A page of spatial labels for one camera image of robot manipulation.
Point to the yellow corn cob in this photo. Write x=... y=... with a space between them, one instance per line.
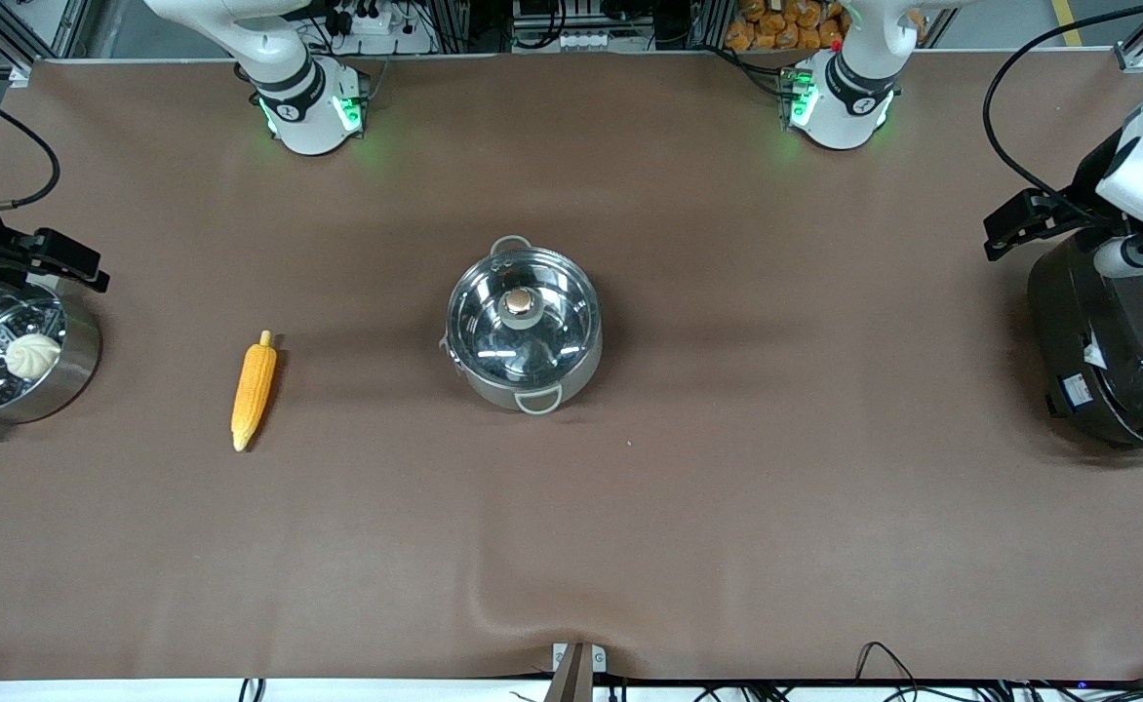
x=254 y=390

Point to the glass pot lid with knob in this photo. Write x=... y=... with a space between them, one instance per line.
x=521 y=322

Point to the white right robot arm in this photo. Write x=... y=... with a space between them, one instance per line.
x=303 y=97

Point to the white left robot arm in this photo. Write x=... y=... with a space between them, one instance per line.
x=849 y=93

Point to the stainless steel steamer pot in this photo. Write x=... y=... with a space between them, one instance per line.
x=64 y=370

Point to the stainless steel cooking pot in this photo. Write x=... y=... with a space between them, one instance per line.
x=532 y=390

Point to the white steamed bun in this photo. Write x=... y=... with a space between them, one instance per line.
x=33 y=356

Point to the black round kitchen appliance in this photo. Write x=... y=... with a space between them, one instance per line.
x=1118 y=341

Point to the bag of orange items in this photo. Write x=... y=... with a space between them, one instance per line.
x=781 y=24

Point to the white power strip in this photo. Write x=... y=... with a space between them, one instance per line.
x=367 y=21

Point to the brown table cloth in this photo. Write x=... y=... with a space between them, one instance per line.
x=571 y=536

